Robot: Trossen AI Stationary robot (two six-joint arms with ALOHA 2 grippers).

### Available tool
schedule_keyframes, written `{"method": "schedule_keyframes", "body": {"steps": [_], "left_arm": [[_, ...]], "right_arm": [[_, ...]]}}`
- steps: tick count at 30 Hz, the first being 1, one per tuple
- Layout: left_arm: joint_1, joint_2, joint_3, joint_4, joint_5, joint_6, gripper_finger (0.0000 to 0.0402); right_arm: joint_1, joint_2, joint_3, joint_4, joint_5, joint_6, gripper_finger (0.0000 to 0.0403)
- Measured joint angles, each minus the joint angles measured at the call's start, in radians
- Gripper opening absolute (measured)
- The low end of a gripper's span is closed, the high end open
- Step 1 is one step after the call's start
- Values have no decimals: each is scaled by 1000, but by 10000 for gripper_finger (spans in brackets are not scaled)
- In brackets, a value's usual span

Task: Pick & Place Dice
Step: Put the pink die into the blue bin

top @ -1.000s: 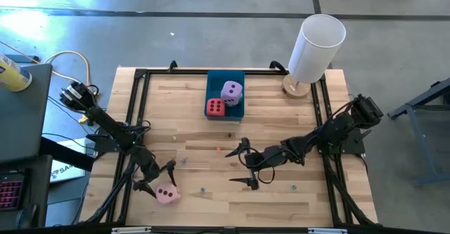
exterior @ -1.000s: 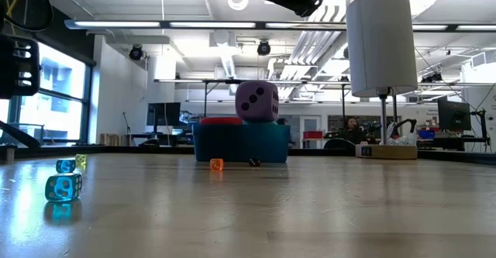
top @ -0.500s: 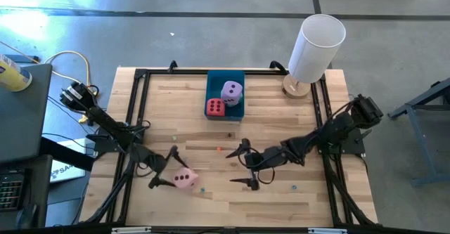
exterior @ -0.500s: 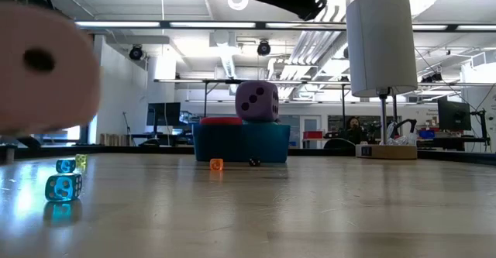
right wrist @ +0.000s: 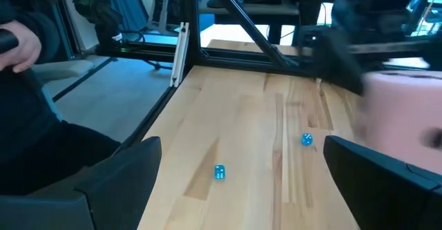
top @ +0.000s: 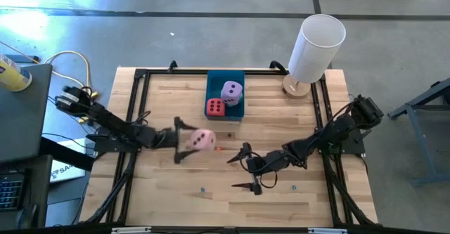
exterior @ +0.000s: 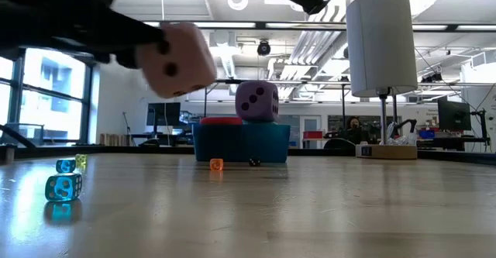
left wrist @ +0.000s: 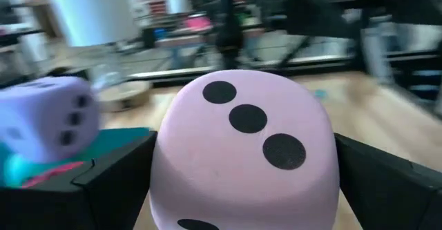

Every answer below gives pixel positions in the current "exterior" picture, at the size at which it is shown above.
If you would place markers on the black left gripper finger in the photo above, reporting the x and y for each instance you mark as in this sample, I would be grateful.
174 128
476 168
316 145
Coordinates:
112 35
116 59

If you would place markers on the pink foam die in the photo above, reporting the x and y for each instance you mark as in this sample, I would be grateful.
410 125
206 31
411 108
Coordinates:
182 60

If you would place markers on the yellow-green translucent small die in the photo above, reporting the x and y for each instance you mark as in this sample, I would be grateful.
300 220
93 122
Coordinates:
81 160

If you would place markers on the purple foam die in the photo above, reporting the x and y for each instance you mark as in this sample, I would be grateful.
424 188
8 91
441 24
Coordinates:
257 101

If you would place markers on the cyan translucent small die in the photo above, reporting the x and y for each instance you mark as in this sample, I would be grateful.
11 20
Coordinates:
63 187
65 166

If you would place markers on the red foam die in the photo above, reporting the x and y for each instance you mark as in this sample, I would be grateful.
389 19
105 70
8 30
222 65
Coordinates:
221 121

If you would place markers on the orange translucent small die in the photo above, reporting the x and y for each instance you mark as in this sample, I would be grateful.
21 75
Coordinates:
216 164

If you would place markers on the black small die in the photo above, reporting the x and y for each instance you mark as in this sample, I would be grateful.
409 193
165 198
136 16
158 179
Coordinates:
254 162

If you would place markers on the black computer monitor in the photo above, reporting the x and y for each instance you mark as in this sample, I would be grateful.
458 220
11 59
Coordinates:
164 113
454 114

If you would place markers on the wooden block row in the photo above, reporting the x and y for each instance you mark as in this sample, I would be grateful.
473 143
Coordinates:
114 140

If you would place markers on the white shade table lamp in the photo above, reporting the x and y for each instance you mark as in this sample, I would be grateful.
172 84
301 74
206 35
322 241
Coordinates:
381 41

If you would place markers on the red storage box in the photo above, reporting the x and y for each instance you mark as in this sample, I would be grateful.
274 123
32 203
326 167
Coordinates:
312 135

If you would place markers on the person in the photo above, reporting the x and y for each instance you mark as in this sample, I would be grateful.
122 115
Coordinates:
355 130

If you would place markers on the blue plastic bin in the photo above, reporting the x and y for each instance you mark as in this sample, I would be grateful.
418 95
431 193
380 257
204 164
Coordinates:
240 143

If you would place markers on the black office chair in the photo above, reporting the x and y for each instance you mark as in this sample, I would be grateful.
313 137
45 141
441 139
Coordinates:
339 143

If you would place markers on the blue storage box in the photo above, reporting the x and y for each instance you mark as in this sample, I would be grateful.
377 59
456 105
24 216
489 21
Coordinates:
426 134

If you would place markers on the black ceiling camera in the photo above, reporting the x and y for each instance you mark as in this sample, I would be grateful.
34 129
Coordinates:
264 48

